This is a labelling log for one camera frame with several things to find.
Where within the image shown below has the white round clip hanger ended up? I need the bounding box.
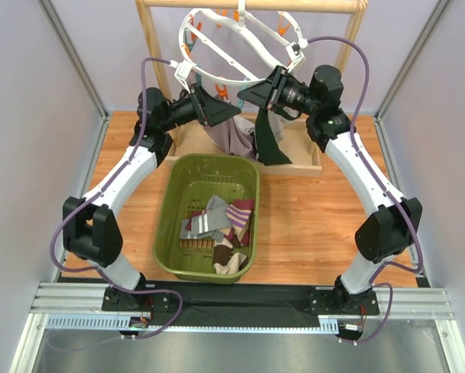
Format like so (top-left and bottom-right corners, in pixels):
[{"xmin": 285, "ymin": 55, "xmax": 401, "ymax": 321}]
[{"xmin": 178, "ymin": 1, "xmax": 306, "ymax": 89}]

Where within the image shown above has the pink sock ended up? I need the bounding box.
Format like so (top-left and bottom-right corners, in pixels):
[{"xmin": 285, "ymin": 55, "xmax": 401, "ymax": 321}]
[{"xmin": 203, "ymin": 115, "xmax": 257, "ymax": 159}]

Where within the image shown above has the dark green sock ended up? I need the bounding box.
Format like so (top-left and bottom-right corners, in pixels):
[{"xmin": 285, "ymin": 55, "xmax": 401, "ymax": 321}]
[{"xmin": 255, "ymin": 108, "xmax": 292, "ymax": 166}]

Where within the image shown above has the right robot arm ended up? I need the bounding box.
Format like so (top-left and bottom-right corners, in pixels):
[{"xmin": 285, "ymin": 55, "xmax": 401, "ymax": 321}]
[{"xmin": 238, "ymin": 65, "xmax": 422, "ymax": 299}]

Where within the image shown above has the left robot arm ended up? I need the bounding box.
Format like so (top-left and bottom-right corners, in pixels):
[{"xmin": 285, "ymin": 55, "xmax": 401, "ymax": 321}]
[{"xmin": 61, "ymin": 83, "xmax": 241, "ymax": 299}]

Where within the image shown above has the orange clothes clip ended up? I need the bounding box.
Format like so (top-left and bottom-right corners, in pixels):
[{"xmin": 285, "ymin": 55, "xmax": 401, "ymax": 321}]
[{"xmin": 214, "ymin": 83, "xmax": 229, "ymax": 100}]

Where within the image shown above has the white sock on hanger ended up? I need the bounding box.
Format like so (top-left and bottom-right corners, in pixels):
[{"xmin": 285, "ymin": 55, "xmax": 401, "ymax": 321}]
[{"xmin": 269, "ymin": 113, "xmax": 288, "ymax": 143}]

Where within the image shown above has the green plastic basket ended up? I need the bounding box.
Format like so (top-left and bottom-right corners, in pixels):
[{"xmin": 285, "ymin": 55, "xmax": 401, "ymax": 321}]
[{"xmin": 153, "ymin": 154, "xmax": 260, "ymax": 284}]

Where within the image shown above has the maroon purple striped sock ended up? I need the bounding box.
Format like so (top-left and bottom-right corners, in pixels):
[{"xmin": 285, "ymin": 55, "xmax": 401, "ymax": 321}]
[{"xmin": 225, "ymin": 199, "xmax": 255, "ymax": 246}]

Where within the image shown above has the grey striped sock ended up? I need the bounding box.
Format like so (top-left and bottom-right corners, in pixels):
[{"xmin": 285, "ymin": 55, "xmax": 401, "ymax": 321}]
[{"xmin": 179, "ymin": 196, "xmax": 233, "ymax": 241}]

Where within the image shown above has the brown beige patterned sock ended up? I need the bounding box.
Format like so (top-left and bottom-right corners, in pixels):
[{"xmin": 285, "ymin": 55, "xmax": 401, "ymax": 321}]
[{"xmin": 212, "ymin": 238, "xmax": 248, "ymax": 275}]

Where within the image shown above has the black cloth strip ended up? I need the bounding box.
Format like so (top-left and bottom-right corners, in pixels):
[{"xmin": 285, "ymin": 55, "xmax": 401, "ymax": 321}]
[{"xmin": 148, "ymin": 281, "xmax": 320, "ymax": 328}]

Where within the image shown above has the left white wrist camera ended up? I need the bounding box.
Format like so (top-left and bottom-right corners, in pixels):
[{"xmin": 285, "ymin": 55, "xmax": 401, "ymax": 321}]
[{"xmin": 170, "ymin": 61, "xmax": 193, "ymax": 92}]

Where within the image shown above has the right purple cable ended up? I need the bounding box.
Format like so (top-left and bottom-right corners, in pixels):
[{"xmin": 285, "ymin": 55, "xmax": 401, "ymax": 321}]
[{"xmin": 304, "ymin": 35, "xmax": 425, "ymax": 347}]

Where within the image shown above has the purple cable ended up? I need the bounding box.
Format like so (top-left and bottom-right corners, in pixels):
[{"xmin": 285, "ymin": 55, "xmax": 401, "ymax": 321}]
[
  {"xmin": 45, "ymin": 57, "xmax": 184, "ymax": 354},
  {"xmin": 304, "ymin": 35, "xmax": 425, "ymax": 347}
]

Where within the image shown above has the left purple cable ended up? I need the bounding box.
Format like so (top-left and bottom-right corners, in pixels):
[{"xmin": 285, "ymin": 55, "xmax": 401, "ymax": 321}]
[{"xmin": 45, "ymin": 57, "xmax": 184, "ymax": 354}]

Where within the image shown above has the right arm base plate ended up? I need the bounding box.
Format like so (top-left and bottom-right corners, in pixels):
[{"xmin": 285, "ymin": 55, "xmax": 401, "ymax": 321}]
[{"xmin": 308, "ymin": 287, "xmax": 380, "ymax": 316}]

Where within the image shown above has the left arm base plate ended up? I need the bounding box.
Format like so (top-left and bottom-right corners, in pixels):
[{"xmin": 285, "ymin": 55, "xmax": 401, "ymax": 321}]
[{"xmin": 101, "ymin": 288, "xmax": 179, "ymax": 312}]

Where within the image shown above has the aluminium frame rail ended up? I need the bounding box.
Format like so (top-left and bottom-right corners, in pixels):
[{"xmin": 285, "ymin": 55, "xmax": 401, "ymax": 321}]
[{"xmin": 11, "ymin": 281, "xmax": 465, "ymax": 372}]

